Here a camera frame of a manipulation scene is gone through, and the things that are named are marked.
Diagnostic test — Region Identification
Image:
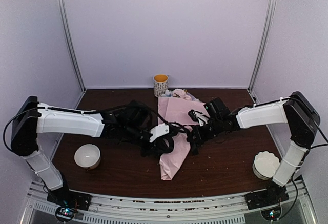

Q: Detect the white scalloped bowl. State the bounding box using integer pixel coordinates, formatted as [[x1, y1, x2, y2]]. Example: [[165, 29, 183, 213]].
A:
[[252, 151, 280, 180]]

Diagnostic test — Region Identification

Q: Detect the white round bowl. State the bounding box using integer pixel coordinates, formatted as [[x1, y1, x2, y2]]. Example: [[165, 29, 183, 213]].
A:
[[74, 144, 101, 170]]

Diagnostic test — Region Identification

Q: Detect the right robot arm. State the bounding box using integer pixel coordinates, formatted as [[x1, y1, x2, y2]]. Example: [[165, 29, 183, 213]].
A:
[[179, 124, 292, 205]]

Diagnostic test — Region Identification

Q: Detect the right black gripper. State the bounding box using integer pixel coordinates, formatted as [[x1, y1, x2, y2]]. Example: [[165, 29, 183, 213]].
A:
[[188, 117, 224, 142]]

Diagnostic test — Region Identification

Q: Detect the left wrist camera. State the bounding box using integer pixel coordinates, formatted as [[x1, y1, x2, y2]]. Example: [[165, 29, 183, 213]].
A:
[[149, 124, 169, 143]]

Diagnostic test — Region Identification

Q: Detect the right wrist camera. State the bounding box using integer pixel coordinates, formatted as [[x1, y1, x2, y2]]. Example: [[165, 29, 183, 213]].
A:
[[188, 110, 210, 127]]

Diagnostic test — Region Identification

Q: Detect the patterned mug orange inside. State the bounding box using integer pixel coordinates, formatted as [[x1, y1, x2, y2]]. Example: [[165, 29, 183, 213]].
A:
[[153, 74, 169, 97]]

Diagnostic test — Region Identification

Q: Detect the left aluminium frame post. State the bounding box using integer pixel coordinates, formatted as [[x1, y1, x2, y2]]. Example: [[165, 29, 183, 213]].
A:
[[57, 0, 86, 92]]

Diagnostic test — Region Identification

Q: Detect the right aluminium frame post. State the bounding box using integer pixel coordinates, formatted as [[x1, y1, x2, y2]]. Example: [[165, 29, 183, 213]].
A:
[[248, 0, 277, 93]]

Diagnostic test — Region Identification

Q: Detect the purple pink wrapping paper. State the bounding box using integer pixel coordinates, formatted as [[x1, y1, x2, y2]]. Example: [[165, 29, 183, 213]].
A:
[[157, 88, 207, 181]]

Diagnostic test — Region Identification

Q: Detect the black lettered ribbon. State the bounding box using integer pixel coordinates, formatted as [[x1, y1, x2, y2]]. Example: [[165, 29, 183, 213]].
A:
[[169, 122, 199, 156]]

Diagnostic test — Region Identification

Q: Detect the front aluminium rail base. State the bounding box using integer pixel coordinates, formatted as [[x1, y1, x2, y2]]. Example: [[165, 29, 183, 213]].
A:
[[19, 180, 319, 223]]

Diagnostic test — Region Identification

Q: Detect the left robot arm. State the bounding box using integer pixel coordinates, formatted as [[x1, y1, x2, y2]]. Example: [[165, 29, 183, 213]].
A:
[[4, 96, 178, 208]]

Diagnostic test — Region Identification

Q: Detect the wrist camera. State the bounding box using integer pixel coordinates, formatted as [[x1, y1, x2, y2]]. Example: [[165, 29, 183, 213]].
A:
[[188, 110, 210, 127], [149, 124, 169, 143]]

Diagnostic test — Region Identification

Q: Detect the aluminium frame post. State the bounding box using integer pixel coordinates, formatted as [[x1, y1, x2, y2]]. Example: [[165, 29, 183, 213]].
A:
[[57, 0, 86, 92], [248, 0, 277, 93]]

